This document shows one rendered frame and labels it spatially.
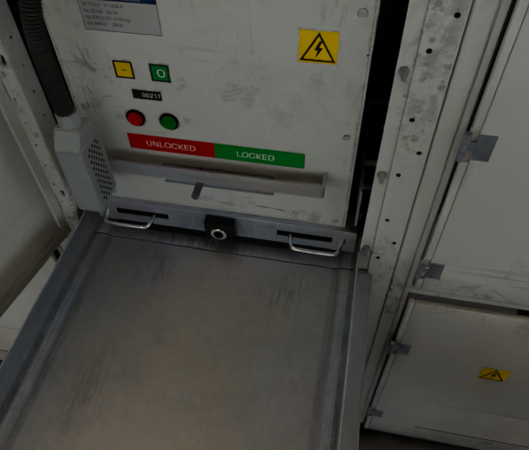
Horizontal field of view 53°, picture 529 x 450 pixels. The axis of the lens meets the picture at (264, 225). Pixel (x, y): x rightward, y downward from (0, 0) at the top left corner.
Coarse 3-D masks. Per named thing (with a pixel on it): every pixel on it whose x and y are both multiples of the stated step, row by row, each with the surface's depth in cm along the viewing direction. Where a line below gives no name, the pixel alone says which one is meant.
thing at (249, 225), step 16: (128, 208) 109; (144, 208) 108; (160, 208) 107; (176, 208) 107; (192, 208) 106; (160, 224) 112; (176, 224) 110; (192, 224) 109; (240, 224) 106; (256, 224) 105; (272, 224) 104; (288, 224) 103; (304, 224) 103; (320, 224) 103; (352, 224) 103; (272, 240) 108; (304, 240) 106; (320, 240) 105; (352, 240) 103
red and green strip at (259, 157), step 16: (144, 144) 96; (160, 144) 95; (176, 144) 94; (192, 144) 94; (208, 144) 93; (240, 160) 94; (256, 160) 93; (272, 160) 93; (288, 160) 92; (304, 160) 91
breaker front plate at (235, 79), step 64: (64, 0) 77; (192, 0) 73; (256, 0) 71; (320, 0) 69; (64, 64) 86; (192, 64) 81; (256, 64) 79; (320, 64) 77; (128, 128) 94; (192, 128) 91; (256, 128) 88; (320, 128) 85; (128, 192) 107; (192, 192) 104; (256, 192) 99
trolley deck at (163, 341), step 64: (128, 256) 109; (192, 256) 109; (128, 320) 99; (192, 320) 99; (256, 320) 99; (320, 320) 99; (64, 384) 92; (128, 384) 91; (192, 384) 91; (256, 384) 91; (320, 384) 91; (64, 448) 85; (128, 448) 84; (192, 448) 84; (256, 448) 84
